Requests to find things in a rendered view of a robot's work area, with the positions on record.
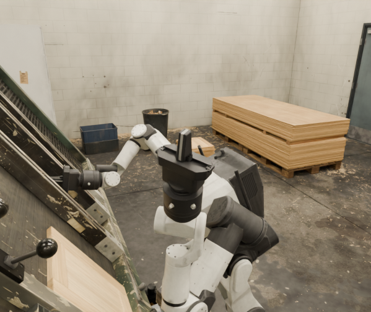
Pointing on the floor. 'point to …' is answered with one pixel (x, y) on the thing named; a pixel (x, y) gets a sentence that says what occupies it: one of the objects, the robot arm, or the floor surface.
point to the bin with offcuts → (157, 119)
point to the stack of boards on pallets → (280, 133)
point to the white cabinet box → (25, 61)
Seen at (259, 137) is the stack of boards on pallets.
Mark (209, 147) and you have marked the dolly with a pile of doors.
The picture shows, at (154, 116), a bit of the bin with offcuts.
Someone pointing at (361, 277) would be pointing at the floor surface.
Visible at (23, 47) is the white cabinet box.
